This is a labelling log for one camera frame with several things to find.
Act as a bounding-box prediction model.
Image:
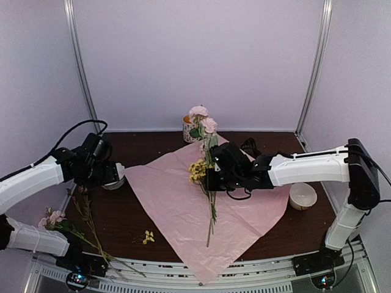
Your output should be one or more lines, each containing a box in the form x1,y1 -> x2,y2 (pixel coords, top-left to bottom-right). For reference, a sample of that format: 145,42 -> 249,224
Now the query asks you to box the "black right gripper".
204,168 -> 244,191

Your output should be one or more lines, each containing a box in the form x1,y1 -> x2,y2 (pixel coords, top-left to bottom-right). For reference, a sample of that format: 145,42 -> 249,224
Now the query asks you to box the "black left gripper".
82,159 -> 119,189

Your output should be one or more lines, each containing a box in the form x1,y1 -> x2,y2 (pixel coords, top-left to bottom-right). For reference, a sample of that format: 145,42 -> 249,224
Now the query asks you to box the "black printed ribbon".
240,137 -> 261,158

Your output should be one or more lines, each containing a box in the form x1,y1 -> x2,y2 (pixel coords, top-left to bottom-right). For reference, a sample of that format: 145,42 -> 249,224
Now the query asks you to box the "fake flower bunch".
40,187 -> 146,278

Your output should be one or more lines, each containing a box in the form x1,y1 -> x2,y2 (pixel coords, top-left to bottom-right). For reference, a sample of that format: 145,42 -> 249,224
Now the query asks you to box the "pink rose stem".
189,105 -> 218,247

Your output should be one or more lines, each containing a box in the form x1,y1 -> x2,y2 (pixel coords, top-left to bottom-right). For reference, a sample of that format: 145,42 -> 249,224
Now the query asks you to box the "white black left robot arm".
1,133 -> 125,271

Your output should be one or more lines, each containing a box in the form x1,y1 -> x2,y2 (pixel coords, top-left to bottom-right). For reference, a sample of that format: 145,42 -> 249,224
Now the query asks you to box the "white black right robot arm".
203,139 -> 381,270

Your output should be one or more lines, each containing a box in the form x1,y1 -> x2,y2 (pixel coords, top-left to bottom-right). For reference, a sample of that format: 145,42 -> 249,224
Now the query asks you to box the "white scalloped bowl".
102,176 -> 125,190

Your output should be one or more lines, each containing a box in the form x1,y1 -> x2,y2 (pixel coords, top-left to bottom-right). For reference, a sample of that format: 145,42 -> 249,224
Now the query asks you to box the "floral ceramic mug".
183,115 -> 201,143

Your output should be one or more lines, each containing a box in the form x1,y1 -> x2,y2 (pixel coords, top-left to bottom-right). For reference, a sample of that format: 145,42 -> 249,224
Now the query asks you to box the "fallen yellow flower sprig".
132,230 -> 155,245

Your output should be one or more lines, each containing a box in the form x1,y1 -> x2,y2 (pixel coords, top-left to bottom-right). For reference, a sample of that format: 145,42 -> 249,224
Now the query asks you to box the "white round bowl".
289,183 -> 318,211

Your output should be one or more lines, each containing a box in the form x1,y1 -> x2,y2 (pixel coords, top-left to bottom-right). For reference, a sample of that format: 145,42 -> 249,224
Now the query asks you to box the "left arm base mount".
55,254 -> 108,291

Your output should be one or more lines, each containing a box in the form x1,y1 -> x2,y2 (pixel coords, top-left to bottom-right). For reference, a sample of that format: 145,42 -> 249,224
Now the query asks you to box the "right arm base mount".
292,252 -> 345,290

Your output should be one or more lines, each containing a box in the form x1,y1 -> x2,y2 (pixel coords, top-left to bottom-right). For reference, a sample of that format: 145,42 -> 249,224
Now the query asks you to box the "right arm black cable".
363,152 -> 391,204

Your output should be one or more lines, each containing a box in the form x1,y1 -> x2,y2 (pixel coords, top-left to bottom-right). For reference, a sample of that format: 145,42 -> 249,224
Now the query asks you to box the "left aluminium frame post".
64,0 -> 98,120

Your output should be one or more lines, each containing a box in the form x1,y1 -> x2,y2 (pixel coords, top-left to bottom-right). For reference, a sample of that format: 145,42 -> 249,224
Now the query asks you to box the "aluminium frame post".
295,0 -> 333,137
64,0 -> 98,120

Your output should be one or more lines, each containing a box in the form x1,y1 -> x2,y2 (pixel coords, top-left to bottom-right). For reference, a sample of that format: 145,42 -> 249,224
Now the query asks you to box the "front aluminium rail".
29,241 -> 379,293

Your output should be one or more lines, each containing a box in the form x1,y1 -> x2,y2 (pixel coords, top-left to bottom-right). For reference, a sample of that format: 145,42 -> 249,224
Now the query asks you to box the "right aluminium frame post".
295,0 -> 333,137

